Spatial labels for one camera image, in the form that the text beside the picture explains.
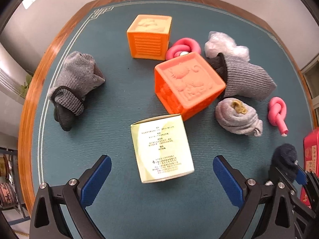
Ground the dark navy balled sock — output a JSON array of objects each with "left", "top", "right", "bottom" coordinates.
[{"left": 271, "top": 144, "right": 298, "bottom": 182}]

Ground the pink knotted foam tube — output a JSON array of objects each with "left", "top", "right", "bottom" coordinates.
[
  {"left": 268, "top": 97, "right": 288, "bottom": 136},
  {"left": 165, "top": 37, "right": 201, "bottom": 61}
]

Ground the light grey balled sock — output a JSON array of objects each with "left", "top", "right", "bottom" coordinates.
[{"left": 215, "top": 98, "right": 263, "bottom": 137}]

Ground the yellow paper carton box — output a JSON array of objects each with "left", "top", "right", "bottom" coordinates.
[{"left": 130, "top": 114, "right": 195, "bottom": 183}]

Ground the grey ribbed sock with black cuff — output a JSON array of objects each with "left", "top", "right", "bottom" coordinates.
[{"left": 206, "top": 53, "right": 277, "bottom": 101}]

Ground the orange cat relief cube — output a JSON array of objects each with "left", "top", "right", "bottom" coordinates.
[{"left": 154, "top": 52, "right": 226, "bottom": 120}]

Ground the clear plastic bag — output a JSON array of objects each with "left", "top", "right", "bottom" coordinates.
[{"left": 204, "top": 31, "right": 250, "bottom": 62}]

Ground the orange duck relief cube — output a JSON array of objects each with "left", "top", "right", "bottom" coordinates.
[{"left": 127, "top": 14, "right": 172, "bottom": 61}]

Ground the red open cardboard box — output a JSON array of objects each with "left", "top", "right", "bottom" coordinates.
[{"left": 299, "top": 127, "right": 319, "bottom": 208}]

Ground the green potted plant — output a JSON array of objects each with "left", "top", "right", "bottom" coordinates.
[{"left": 20, "top": 74, "right": 33, "bottom": 99}]

